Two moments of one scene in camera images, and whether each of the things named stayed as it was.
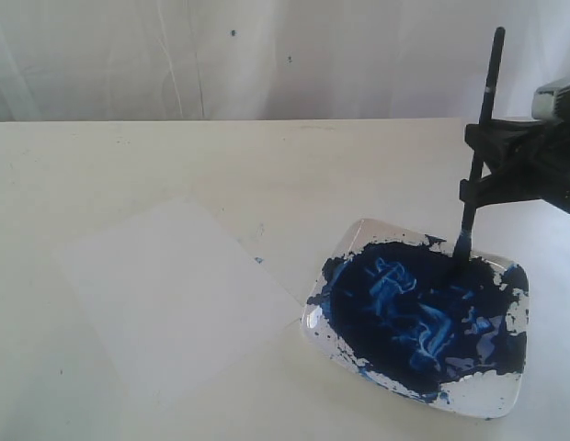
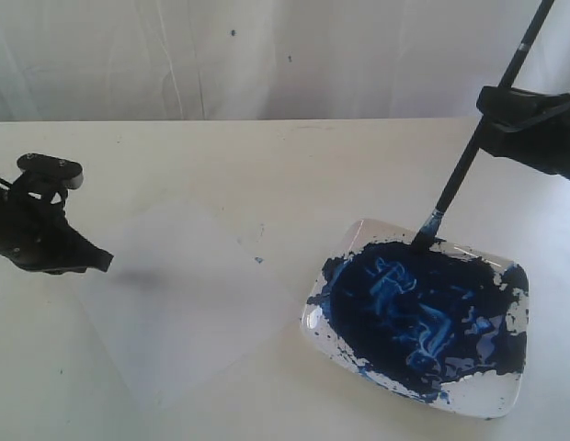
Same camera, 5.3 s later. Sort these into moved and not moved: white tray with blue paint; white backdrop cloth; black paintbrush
Moved: black paintbrush
Not moved: white backdrop cloth; white tray with blue paint
